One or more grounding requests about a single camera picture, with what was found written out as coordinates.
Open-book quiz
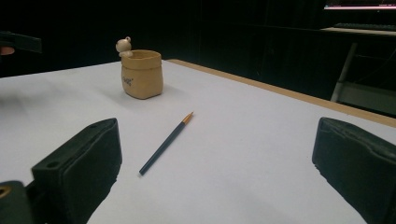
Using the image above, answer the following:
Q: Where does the tan sack-shaped pen holder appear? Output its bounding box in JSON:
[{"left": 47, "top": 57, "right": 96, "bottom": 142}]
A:
[{"left": 115, "top": 35, "right": 164, "bottom": 101}]

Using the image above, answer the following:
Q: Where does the grey metal stand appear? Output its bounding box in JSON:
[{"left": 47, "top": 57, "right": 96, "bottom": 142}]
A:
[{"left": 330, "top": 41, "right": 396, "bottom": 119}]

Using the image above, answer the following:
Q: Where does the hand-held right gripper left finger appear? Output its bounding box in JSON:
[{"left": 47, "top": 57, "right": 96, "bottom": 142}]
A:
[{"left": 31, "top": 118, "right": 123, "bottom": 224}]

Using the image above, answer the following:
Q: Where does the computer monitor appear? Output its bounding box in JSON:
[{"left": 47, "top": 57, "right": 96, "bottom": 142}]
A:
[{"left": 323, "top": 0, "right": 396, "bottom": 11}]

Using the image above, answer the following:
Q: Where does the black keyboard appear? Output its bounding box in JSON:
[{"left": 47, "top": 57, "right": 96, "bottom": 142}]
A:
[{"left": 332, "top": 21, "right": 396, "bottom": 33}]

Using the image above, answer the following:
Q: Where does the wooden desk shelf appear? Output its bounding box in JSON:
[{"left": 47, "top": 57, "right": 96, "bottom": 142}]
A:
[{"left": 320, "top": 26, "right": 396, "bottom": 38}]

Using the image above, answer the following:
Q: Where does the dark blue pen gold tip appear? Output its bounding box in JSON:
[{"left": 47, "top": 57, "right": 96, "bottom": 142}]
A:
[{"left": 138, "top": 111, "right": 195, "bottom": 177}]

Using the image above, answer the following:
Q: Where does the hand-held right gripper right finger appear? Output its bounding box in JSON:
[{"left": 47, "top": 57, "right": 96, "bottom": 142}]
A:
[{"left": 311, "top": 117, "right": 396, "bottom": 224}]

